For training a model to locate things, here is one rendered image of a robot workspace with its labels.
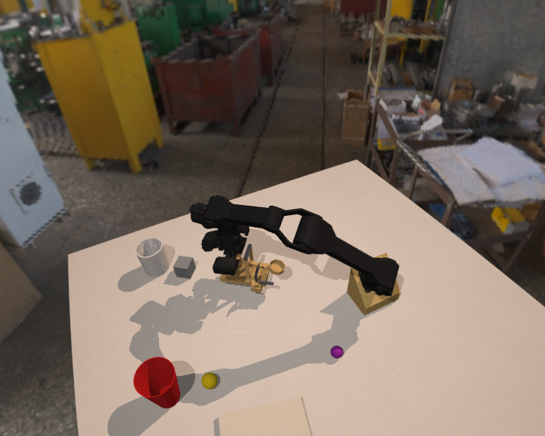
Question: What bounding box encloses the purple ball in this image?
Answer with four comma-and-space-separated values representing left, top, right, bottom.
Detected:
331, 346, 343, 359

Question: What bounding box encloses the wooden toy catapult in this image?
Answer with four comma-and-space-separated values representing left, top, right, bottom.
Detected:
220, 244, 285, 292

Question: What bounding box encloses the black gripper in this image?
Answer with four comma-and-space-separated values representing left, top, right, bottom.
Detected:
213, 225, 250, 275

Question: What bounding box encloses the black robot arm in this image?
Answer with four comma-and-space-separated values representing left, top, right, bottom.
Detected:
189, 195, 399, 296

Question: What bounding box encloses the yellow ball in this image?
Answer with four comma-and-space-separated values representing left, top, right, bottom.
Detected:
201, 373, 217, 389

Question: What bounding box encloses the dark red cup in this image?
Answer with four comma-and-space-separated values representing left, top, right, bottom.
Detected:
134, 357, 180, 408

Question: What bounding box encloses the grey open cup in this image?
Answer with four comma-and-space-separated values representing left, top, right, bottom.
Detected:
135, 237, 169, 277

